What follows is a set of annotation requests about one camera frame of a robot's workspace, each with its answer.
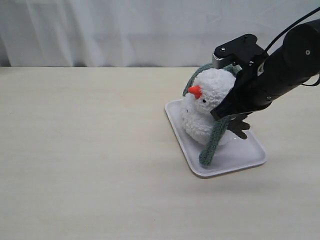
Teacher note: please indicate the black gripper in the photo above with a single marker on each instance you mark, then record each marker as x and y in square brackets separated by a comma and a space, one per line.
[252, 90]

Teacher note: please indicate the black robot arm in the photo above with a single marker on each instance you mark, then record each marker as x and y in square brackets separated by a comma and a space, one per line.
[297, 59]

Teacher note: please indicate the white plush snowman toy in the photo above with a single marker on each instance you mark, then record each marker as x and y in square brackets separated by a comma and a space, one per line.
[207, 91]

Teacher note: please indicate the white plastic tray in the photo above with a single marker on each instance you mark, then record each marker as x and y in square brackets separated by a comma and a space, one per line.
[236, 155]

